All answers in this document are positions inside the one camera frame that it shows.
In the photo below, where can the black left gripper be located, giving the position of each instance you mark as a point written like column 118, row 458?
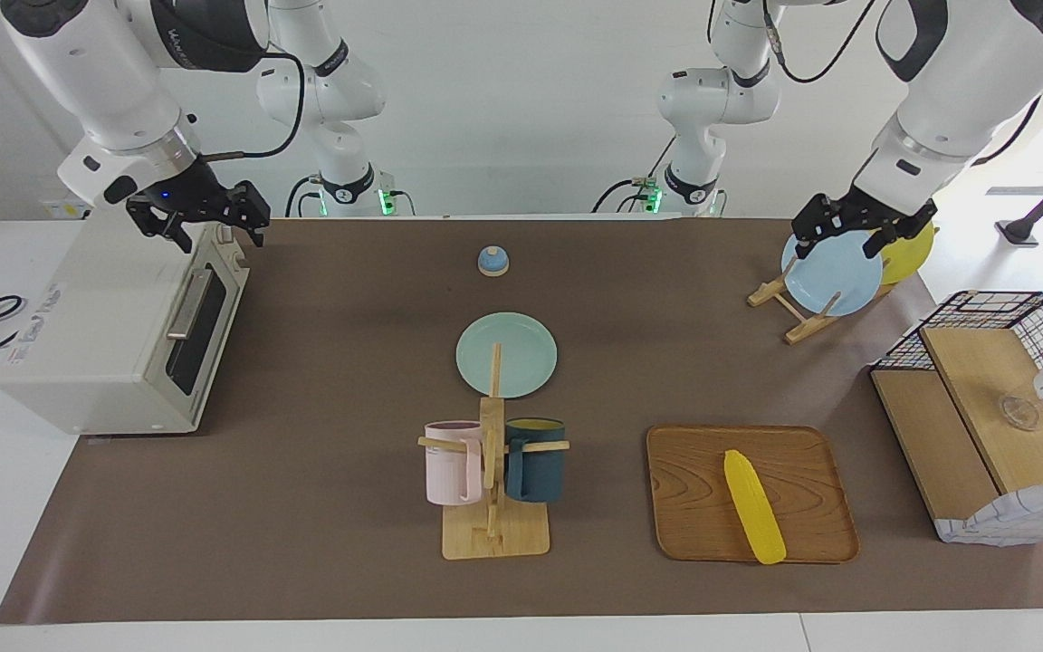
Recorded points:
column 861, row 213

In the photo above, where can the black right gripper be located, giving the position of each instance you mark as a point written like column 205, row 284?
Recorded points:
column 186, row 195

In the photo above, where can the white toaster oven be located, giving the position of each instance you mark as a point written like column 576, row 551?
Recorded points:
column 87, row 362

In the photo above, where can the yellow corn cob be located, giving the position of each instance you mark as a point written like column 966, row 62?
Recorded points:
column 754, row 507

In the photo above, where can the pale green plate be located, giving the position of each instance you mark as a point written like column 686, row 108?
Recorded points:
column 526, row 358

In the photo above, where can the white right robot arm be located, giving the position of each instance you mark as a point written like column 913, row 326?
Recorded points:
column 96, row 72

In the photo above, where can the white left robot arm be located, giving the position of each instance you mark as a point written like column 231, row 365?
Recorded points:
column 965, row 91

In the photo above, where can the light blue plate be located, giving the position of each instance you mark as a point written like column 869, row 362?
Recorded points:
column 834, row 276

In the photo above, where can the yellow plate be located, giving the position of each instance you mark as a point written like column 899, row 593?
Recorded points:
column 911, row 258

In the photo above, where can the wooden plate rack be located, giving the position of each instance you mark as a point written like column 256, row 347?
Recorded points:
column 800, row 330

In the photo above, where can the wooden two-tier shelf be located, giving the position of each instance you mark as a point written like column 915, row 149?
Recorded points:
column 974, row 380

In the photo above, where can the small clear glass dish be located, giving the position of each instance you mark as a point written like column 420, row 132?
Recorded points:
column 1019, row 412

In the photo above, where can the blue call bell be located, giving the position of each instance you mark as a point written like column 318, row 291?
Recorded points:
column 493, row 263

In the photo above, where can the wooden serving tray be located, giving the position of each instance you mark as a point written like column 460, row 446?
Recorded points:
column 693, row 507

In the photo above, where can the brown table mat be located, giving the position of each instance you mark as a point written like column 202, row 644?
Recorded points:
column 304, row 525

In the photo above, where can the wooden shelf box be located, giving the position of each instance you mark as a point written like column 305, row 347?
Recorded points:
column 1019, row 521

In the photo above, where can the pink mug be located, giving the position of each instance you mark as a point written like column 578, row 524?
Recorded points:
column 449, row 466

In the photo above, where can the dark teal mug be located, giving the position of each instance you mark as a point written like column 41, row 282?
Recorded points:
column 538, row 471

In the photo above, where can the wooden mug tree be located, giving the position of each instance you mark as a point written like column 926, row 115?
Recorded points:
column 494, row 539

